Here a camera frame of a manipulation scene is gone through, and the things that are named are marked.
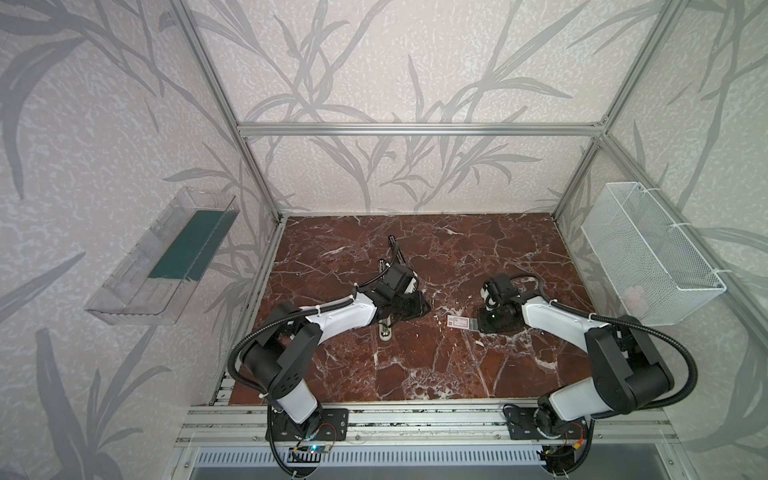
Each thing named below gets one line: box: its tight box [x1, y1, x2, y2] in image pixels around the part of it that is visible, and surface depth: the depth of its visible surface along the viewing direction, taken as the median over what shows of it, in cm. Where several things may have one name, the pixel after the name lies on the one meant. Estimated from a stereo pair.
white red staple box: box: [447, 315, 479, 331], surface depth 93 cm
